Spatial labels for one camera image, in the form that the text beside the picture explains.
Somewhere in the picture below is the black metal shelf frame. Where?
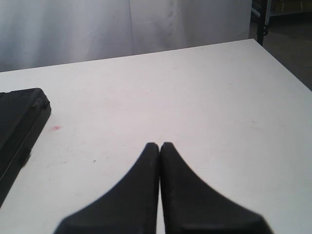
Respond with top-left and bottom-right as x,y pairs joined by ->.
251,0 -> 312,46

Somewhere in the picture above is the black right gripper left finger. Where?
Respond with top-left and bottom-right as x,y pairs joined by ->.
55,143 -> 160,234

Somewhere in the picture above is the black plastic tool case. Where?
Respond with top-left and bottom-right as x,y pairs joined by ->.
0,88 -> 51,204

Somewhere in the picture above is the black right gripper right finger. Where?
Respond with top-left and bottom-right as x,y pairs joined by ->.
160,142 -> 271,234

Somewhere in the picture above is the white backdrop cloth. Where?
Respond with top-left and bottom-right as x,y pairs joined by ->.
0,0 -> 252,71

